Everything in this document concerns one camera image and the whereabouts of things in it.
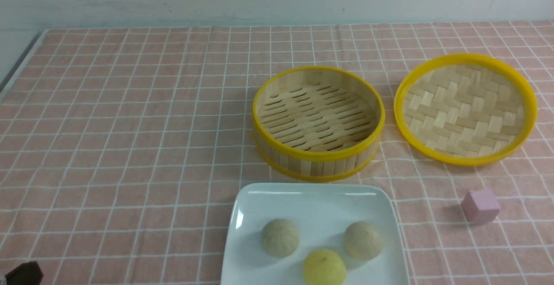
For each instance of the yellow-rimmed bamboo steamer basket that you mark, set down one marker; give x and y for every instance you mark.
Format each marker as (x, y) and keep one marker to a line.
(317, 124)

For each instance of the white square plate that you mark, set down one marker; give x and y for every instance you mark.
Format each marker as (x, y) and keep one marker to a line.
(322, 212)

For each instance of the yellow-rimmed woven steamer lid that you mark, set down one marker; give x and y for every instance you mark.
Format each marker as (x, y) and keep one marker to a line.
(465, 109)

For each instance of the yellow steamed bun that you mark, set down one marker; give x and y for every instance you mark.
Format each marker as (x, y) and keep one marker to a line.
(324, 267)

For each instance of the pink cube block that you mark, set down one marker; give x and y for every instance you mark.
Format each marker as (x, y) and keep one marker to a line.
(480, 206)

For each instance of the pink checkered tablecloth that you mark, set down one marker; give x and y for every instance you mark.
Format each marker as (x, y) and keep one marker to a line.
(122, 151)

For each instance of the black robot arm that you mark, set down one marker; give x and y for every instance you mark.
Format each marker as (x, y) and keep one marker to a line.
(27, 273)

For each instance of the white steamed bun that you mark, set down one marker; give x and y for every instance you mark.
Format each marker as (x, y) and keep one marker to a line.
(362, 241)
(280, 238)

